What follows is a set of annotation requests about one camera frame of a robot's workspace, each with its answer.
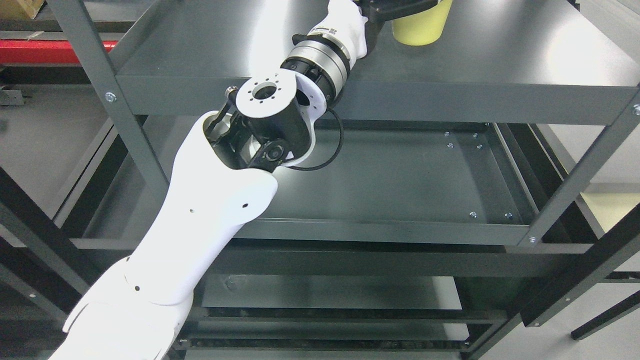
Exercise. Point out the black metal shelf rack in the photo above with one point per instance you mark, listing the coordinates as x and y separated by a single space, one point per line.
74 204

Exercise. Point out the grey metal shelf unit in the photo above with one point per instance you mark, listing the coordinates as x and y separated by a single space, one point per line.
368 182

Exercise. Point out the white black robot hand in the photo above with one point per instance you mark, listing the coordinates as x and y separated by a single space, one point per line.
352 26

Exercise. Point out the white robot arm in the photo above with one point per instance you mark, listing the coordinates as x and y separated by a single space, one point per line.
222 178

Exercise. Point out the yellow plastic cup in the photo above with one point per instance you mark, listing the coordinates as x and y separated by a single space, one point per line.
423 28

